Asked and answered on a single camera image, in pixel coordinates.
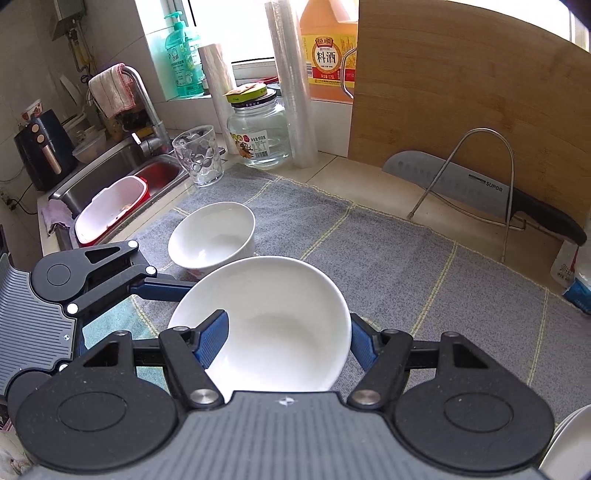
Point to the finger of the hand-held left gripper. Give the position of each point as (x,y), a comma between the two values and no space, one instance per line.
(161,290)

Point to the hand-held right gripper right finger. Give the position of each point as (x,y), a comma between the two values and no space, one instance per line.
(364,344)

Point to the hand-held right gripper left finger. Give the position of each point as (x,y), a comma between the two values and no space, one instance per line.
(211,339)

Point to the white bowl with pink flowers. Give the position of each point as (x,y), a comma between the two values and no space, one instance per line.
(277,323)
(207,230)

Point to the white plate with fruit print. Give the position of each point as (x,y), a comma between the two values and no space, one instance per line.
(570,443)

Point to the grey and teal checked cloth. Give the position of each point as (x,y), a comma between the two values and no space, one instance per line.
(392,258)

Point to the purple rag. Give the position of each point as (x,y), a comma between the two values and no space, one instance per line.
(57,214)

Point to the stainless steel sink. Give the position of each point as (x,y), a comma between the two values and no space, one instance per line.
(115,164)

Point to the clear glass mug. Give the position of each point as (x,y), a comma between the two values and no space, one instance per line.
(198,157)

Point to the clear plastic container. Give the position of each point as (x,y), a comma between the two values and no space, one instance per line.
(90,147)

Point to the black air fryer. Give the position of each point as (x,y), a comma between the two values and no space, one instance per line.
(44,147)

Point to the metal faucet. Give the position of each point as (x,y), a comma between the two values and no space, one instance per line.
(147,106)

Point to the glass jar with yellow lid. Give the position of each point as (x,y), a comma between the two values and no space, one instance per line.
(258,129)

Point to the short plastic wrap roll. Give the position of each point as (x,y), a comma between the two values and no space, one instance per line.
(219,92)

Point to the pink and white dishcloth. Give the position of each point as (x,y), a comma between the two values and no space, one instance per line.
(108,90)

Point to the white and blue salt bag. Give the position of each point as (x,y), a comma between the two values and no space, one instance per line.
(575,277)

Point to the green dish soap bottle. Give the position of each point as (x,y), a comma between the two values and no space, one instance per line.
(180,60)

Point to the tall plastic wrap roll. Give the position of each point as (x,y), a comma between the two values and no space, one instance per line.
(291,83)

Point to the bamboo cutting board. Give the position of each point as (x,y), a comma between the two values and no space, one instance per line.
(461,83)

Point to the orange cooking wine bottle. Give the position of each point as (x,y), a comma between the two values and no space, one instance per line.
(328,55)

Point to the wall water heater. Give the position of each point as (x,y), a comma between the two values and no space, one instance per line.
(69,16)

